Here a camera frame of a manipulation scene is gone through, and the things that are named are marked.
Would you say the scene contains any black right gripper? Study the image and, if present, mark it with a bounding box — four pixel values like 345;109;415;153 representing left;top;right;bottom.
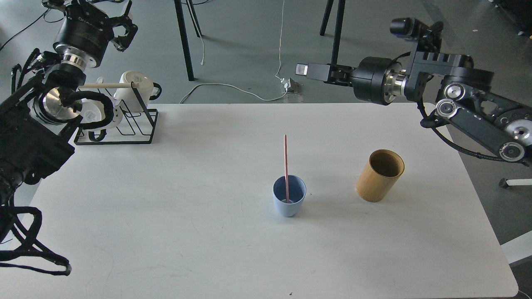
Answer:
295;57;404;105

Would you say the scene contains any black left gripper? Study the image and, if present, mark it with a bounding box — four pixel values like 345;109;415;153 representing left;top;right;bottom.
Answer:
53;0;138;68

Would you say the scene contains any blue plastic cup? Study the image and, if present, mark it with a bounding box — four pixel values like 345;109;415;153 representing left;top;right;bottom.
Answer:
272;174;307;217

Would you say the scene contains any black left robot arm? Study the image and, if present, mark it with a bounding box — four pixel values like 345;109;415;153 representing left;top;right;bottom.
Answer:
0;0;138;276

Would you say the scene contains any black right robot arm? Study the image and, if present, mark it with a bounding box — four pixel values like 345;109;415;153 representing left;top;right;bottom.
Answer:
295;18;531;165

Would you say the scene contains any bamboo wooden cup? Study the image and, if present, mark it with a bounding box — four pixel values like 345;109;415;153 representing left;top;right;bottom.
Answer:
355;149;405;203

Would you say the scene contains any grey power plug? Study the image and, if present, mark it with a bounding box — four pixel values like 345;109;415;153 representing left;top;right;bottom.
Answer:
281;77;301;93

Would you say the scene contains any black table leg left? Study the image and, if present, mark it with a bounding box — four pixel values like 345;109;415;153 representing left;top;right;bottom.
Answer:
173;0;202;81

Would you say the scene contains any black table leg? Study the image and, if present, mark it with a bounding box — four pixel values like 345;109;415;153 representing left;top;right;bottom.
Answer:
319;0;346;64
173;0;202;81

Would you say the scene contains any white mug upper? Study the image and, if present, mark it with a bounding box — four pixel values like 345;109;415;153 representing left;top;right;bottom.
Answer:
113;70;162;113

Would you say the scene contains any white mug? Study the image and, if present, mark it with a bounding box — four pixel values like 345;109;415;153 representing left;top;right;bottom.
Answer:
80;98;123;131
113;70;162;113

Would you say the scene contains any black table leg right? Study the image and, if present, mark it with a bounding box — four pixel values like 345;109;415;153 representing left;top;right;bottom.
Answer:
319;0;346;64

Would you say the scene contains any white mug lower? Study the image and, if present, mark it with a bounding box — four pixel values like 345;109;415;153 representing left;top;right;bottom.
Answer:
80;98;123;131

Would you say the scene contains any white floor cable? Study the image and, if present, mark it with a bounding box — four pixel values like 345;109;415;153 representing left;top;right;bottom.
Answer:
180;0;287;104

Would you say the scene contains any wooden rack handle rod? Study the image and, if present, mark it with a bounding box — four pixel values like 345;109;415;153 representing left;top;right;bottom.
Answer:
78;83;139;89

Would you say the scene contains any black wire mug rack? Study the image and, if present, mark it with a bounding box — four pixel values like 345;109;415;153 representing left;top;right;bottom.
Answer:
74;104;159;145

